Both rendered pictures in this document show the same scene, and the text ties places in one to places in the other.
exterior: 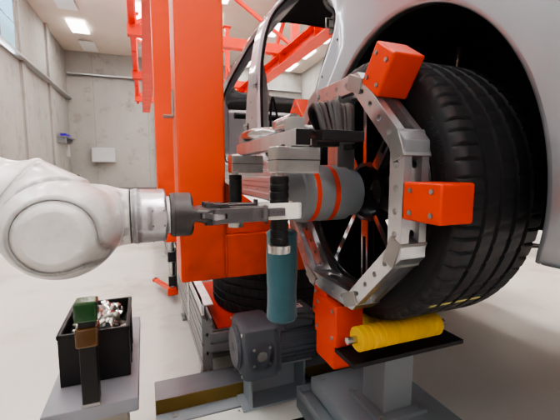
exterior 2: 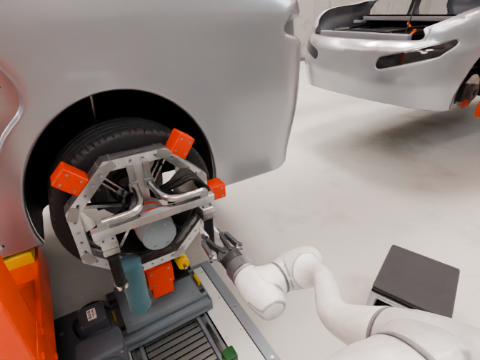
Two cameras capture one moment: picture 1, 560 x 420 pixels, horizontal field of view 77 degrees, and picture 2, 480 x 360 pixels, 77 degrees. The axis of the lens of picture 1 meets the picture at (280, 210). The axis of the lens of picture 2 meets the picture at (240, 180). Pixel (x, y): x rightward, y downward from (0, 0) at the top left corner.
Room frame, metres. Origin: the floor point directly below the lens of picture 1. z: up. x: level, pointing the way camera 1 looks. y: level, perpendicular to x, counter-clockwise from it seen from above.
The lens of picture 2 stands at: (0.70, 0.91, 1.56)
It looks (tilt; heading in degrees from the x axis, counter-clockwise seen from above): 29 degrees down; 260
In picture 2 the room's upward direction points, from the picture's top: 1 degrees counter-clockwise
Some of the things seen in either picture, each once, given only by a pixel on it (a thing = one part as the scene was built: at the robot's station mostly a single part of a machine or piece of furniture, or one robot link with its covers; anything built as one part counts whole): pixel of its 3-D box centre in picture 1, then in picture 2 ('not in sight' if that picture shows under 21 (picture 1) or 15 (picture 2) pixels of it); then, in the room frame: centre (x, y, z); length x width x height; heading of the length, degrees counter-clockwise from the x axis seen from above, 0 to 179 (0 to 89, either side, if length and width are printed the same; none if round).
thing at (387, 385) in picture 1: (387, 371); (153, 277); (0.97, -0.31, 0.32); 0.40 x 0.30 x 0.28; 21
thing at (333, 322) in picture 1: (349, 325); (156, 271); (0.92, -0.19, 0.48); 0.16 x 0.12 x 0.17; 111
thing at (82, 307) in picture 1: (86, 309); (229, 356); (0.65, 0.37, 0.64); 0.04 x 0.04 x 0.04; 21
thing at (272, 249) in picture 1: (279, 212); (209, 233); (0.66, 0.00, 0.83); 0.04 x 0.04 x 0.16
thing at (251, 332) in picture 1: (290, 353); (101, 341); (1.19, -0.04, 0.26); 0.42 x 0.18 x 0.35; 111
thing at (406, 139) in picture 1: (340, 192); (146, 212); (0.90, -0.16, 0.85); 0.54 x 0.07 x 0.54; 21
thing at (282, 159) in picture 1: (293, 159); (203, 207); (0.67, -0.03, 0.93); 0.09 x 0.05 x 0.05; 111
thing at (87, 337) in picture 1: (87, 334); not in sight; (0.65, 0.37, 0.59); 0.04 x 0.04 x 0.04; 21
